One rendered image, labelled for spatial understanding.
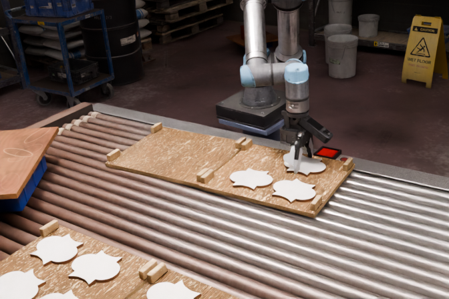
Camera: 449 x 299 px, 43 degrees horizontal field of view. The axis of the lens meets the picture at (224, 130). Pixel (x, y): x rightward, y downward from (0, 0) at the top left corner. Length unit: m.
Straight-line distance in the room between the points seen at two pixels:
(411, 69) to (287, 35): 3.26
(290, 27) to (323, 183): 0.70
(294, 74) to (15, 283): 1.00
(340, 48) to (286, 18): 3.33
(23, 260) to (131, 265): 0.31
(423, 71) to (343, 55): 0.75
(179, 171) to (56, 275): 0.61
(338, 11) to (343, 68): 1.14
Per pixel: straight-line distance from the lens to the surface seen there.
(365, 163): 2.03
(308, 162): 1.96
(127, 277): 1.52
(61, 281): 1.56
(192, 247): 1.61
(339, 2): 6.56
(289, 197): 1.76
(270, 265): 1.54
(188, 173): 1.95
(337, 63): 5.60
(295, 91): 1.81
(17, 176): 1.91
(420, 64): 5.42
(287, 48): 2.34
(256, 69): 1.90
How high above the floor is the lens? 1.85
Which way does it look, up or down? 24 degrees down
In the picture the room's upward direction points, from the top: 4 degrees counter-clockwise
